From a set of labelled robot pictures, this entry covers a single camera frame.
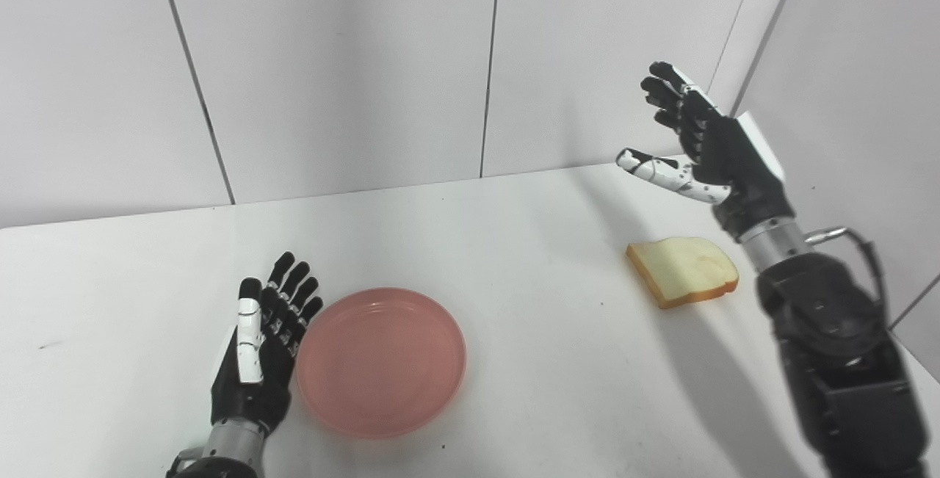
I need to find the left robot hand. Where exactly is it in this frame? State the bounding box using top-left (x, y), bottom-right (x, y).
top-left (210, 251), bottom-right (324, 438)

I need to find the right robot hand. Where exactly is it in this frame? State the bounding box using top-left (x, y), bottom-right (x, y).
top-left (615, 61), bottom-right (797, 242)

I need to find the slice of bread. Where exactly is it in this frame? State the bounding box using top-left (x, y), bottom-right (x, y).
top-left (626, 236), bottom-right (740, 310)

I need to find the pink plate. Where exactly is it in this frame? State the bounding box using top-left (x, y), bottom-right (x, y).
top-left (295, 287), bottom-right (468, 440)

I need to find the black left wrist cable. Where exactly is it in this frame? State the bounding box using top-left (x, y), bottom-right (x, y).
top-left (166, 447), bottom-right (203, 478)

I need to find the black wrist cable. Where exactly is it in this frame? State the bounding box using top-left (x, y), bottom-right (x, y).
top-left (166, 447), bottom-right (203, 478)
top-left (806, 225), bottom-right (891, 330)

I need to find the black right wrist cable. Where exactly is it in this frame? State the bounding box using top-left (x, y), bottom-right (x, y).
top-left (806, 225), bottom-right (891, 330)

